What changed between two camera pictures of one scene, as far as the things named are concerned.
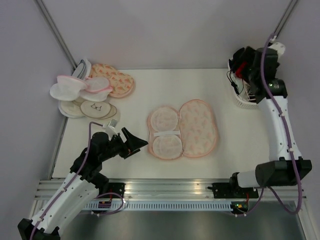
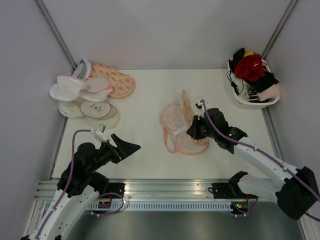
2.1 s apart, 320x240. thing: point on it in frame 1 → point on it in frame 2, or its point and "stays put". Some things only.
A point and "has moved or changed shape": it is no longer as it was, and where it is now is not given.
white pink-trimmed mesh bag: (67, 88) stays put
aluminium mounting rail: (170, 189) stays put
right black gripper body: (251, 71) → (201, 129)
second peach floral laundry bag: (122, 85) stays put
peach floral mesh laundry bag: (192, 132) has moved or changed shape
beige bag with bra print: (98, 109) stays put
